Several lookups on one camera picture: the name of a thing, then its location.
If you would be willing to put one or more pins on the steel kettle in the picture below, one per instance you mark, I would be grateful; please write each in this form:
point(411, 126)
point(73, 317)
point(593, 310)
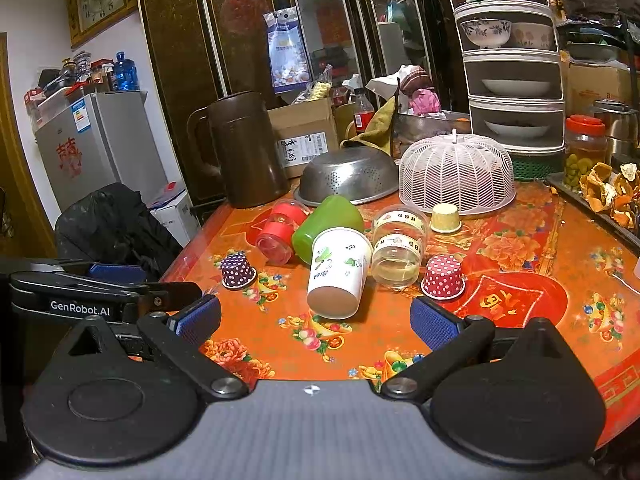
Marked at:
point(621, 127)

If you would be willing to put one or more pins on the red lid pickle jar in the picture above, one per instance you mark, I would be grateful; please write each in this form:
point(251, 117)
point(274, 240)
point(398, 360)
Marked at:
point(585, 145)

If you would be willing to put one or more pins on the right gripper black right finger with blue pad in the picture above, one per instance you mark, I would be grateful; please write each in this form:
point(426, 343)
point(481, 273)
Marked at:
point(454, 343)

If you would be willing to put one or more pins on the cardboard box with label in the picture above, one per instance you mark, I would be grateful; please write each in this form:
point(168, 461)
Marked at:
point(304, 131)

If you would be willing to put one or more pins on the blue water bottle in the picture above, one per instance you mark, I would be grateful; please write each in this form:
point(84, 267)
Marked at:
point(125, 73)

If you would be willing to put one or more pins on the dark wooden glass cabinet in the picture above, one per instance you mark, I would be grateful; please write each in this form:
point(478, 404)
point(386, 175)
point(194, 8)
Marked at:
point(204, 50)

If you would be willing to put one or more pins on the wooden wall clock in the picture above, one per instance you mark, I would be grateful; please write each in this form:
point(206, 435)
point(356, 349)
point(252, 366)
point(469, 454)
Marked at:
point(87, 18)

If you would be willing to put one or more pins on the green plastic cup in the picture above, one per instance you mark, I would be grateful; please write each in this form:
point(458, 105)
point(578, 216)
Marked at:
point(335, 211)

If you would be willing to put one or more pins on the red dotted cupcake liner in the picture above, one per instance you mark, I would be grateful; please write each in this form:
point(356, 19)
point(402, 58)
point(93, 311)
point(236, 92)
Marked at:
point(443, 278)

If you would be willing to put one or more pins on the brown plastic pitcher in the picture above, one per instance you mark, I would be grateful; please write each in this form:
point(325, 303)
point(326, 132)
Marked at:
point(245, 146)

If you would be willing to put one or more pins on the white tiered dish rack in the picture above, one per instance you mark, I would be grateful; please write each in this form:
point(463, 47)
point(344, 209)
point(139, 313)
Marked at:
point(516, 91)

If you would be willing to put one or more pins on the black bag on chair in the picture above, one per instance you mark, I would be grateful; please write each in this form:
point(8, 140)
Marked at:
point(112, 225)

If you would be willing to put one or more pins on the purple dotted cupcake liner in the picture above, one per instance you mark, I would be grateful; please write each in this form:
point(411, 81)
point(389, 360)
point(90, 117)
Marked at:
point(236, 271)

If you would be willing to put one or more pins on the pink mesh food cover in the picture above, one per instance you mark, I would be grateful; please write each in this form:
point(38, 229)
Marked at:
point(471, 172)

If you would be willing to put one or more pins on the steel basin with pink cloth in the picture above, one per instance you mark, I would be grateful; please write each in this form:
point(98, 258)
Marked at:
point(419, 114)

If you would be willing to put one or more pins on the olive green cloth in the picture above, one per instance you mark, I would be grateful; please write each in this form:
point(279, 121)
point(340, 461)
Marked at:
point(377, 134)

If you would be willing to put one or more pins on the blue white snack bag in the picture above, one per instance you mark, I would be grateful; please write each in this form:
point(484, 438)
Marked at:
point(289, 67)

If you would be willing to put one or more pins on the white paper cup green print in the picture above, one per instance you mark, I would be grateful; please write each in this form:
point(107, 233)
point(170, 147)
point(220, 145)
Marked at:
point(338, 271)

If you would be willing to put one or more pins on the tray of dried peels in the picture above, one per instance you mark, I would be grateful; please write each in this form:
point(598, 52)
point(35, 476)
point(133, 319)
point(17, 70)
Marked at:
point(609, 197)

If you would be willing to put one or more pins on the white box by fridge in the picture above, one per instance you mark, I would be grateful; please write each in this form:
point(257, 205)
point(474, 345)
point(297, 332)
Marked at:
point(173, 209)

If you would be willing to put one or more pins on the steel colander bowl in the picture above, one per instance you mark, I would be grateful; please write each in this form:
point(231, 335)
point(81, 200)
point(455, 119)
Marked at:
point(360, 174)

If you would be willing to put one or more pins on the clear plastic cup with label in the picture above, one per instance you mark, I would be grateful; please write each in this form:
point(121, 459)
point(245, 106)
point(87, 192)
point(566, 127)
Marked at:
point(399, 235)

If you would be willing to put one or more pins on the blue patterned porcelain bowl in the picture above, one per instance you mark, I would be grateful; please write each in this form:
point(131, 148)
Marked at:
point(487, 33)

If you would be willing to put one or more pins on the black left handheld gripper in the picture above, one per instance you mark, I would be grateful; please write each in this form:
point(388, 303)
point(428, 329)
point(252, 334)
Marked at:
point(75, 289)

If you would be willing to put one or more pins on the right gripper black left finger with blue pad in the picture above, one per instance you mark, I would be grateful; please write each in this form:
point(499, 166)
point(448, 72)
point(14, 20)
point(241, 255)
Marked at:
point(176, 339)

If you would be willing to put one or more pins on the grey mini fridge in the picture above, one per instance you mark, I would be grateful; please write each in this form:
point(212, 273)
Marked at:
point(100, 139)

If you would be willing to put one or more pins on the yellow cupcake liner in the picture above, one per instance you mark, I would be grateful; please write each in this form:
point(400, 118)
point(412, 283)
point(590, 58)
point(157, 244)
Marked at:
point(445, 218)

